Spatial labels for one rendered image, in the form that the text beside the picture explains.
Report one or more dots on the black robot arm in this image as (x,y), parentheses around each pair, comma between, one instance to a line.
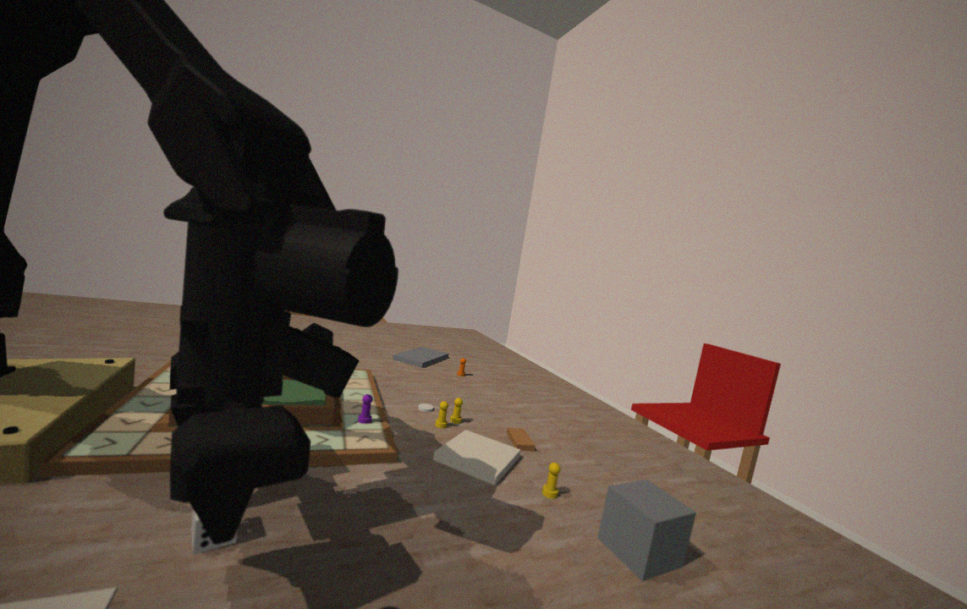
(262,229)

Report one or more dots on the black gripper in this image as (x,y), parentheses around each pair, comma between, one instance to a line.
(227,444)

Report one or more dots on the purple pawn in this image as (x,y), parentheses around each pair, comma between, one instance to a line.
(365,417)

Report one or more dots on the white die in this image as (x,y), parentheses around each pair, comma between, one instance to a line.
(201,541)

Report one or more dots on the yellow pawn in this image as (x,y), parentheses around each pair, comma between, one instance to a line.
(550,489)
(441,422)
(456,418)

